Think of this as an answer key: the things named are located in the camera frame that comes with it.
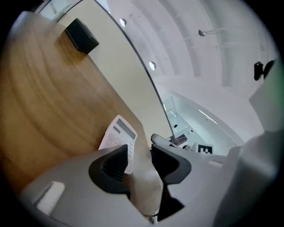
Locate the glass office partition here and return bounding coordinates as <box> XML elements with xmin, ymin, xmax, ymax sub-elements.
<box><xmin>162</xmin><ymin>95</ymin><xmax>240</xmax><ymax>147</ymax></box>

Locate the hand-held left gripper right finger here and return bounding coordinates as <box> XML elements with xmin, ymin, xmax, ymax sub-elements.
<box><xmin>151</xmin><ymin>143</ymin><xmax>192</xmax><ymax>222</ymax></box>

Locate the grey hanging ceiling spotlight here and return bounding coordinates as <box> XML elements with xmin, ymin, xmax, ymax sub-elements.
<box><xmin>198</xmin><ymin>27</ymin><xmax>229</xmax><ymax>37</ymax></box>

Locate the beige cloth piece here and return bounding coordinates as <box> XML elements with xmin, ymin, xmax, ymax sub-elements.
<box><xmin>130</xmin><ymin>152</ymin><xmax>164</xmax><ymax>215</ymax></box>

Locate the black square box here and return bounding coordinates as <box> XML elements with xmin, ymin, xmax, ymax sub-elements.
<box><xmin>65</xmin><ymin>18</ymin><xmax>100</xmax><ymax>55</ymax></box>

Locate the cream partition panel black rail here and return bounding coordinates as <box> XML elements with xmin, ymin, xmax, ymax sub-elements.
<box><xmin>73</xmin><ymin>0</ymin><xmax>178</xmax><ymax>153</ymax></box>

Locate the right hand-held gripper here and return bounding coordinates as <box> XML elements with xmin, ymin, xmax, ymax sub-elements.
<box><xmin>151</xmin><ymin>133</ymin><xmax>214</xmax><ymax>155</ymax></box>

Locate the white calculator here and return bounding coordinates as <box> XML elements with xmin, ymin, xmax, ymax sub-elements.
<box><xmin>98</xmin><ymin>114</ymin><xmax>138</xmax><ymax>175</ymax></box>

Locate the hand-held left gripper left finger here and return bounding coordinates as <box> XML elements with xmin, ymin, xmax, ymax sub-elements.
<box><xmin>88</xmin><ymin>144</ymin><xmax>131</xmax><ymax>194</ymax></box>

